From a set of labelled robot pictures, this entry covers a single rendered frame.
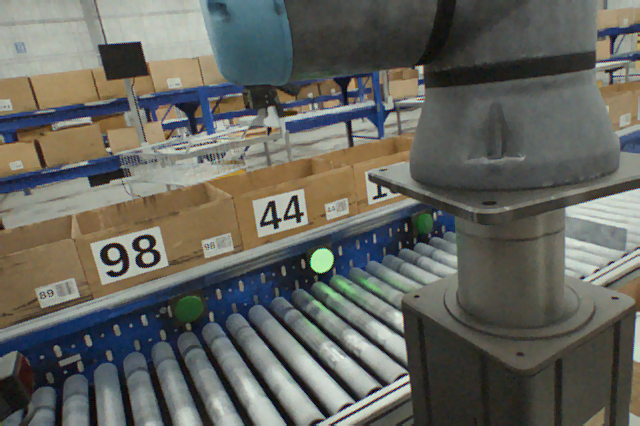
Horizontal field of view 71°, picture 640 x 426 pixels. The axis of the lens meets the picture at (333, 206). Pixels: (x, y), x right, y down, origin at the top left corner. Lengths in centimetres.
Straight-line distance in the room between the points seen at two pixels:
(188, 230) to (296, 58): 93
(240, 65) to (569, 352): 38
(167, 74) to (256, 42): 546
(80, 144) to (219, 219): 428
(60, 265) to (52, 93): 456
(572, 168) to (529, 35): 11
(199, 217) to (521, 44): 99
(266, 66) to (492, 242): 26
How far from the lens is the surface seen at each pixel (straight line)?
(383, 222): 143
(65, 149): 548
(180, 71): 583
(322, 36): 35
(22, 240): 152
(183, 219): 124
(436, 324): 50
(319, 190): 136
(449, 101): 41
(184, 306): 122
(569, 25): 42
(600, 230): 153
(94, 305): 123
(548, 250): 47
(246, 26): 34
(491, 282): 47
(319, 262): 132
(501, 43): 40
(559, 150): 40
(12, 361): 62
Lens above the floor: 134
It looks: 17 degrees down
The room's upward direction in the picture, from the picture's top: 8 degrees counter-clockwise
